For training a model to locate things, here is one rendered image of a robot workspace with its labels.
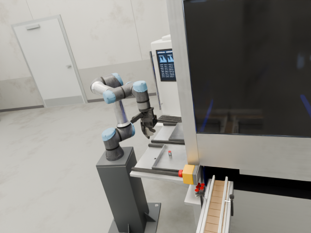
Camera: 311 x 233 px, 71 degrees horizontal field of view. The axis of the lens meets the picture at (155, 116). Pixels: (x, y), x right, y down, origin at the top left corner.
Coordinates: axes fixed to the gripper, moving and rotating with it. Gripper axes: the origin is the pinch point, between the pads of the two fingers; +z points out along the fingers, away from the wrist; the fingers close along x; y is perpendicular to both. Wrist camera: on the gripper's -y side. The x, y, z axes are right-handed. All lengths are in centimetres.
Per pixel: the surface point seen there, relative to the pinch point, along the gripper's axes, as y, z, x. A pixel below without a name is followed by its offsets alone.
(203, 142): 37.2, -6.2, -12.6
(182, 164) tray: 18.6, 21.5, 3.3
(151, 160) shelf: -3.6, 21.7, 4.3
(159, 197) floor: -31, 110, 53
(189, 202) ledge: 30.1, 21.8, -26.1
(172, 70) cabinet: -8, -19, 89
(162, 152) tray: 1.7, 20.8, 13.6
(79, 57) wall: -324, -10, 333
